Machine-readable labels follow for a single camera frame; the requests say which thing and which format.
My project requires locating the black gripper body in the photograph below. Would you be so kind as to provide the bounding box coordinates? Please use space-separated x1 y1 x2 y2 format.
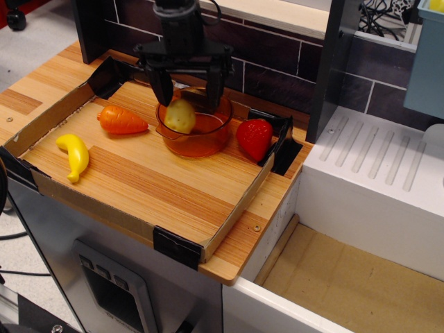
135 10 234 78

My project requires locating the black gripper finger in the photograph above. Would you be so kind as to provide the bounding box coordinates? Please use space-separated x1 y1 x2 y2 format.
206 67 225 113
145 67 173 106

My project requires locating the yellow-green toy potato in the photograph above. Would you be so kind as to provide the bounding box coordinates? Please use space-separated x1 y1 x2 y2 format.
164 99 196 134

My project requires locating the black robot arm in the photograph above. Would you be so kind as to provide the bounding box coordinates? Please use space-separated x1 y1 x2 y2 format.
135 1 234 109

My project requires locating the transparent orange toy pot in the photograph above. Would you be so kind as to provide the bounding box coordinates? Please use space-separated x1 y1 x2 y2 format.
155 87 233 157

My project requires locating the cardboard fence with black tape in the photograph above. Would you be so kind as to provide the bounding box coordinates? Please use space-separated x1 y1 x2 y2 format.
2 58 310 280

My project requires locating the orange toy carrot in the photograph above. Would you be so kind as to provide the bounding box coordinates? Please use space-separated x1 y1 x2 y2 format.
96 105 149 135

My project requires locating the red toy strawberry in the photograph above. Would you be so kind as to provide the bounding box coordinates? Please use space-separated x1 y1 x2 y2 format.
236 119 273 162

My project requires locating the yellow toy banana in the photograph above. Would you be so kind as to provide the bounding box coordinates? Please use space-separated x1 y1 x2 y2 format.
55 134 89 183

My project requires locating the silver toy oven front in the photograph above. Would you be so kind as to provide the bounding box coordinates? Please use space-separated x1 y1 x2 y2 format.
8 180 223 332

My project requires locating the light blue bin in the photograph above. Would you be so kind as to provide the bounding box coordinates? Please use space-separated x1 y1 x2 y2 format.
404 1 443 119

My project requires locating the white toy sink unit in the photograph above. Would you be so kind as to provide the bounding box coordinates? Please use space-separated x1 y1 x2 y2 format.
223 108 443 332

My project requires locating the black cable bundle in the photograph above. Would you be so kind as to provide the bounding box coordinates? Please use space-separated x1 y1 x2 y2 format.
357 0 422 37

